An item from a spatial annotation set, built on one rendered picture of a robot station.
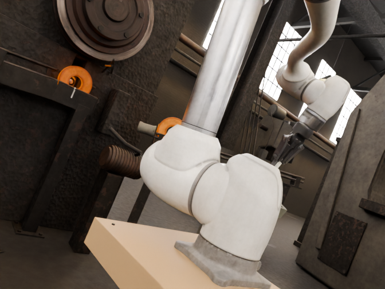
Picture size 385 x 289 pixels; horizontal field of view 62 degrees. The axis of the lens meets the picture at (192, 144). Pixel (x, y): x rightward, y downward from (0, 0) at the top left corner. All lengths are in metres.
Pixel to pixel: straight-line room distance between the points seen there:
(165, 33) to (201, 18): 7.60
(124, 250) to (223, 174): 0.27
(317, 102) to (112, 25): 0.95
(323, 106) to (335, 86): 0.08
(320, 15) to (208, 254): 0.67
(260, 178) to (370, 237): 2.58
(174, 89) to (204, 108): 8.22
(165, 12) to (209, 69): 1.18
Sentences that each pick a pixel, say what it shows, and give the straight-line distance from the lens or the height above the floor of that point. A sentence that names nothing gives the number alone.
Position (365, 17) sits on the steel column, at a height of 5.07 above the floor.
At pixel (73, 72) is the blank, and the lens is 1.62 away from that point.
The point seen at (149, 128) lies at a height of 0.68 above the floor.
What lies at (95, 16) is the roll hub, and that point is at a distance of 1.56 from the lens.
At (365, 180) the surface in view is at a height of 1.05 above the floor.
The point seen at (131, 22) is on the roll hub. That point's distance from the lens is 1.63.
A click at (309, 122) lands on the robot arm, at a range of 1.26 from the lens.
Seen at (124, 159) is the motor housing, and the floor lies 0.49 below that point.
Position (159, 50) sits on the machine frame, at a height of 1.12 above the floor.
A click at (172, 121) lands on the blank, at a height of 0.76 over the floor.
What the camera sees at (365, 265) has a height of 0.35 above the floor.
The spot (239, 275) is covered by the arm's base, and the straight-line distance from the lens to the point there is 0.75.
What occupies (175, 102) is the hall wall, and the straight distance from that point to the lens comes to 9.10.
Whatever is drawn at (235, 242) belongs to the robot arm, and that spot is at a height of 0.50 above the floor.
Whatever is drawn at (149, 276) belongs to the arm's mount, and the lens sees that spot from 0.62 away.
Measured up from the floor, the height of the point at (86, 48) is 0.90.
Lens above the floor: 0.64
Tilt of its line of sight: 2 degrees up
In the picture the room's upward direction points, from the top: 23 degrees clockwise
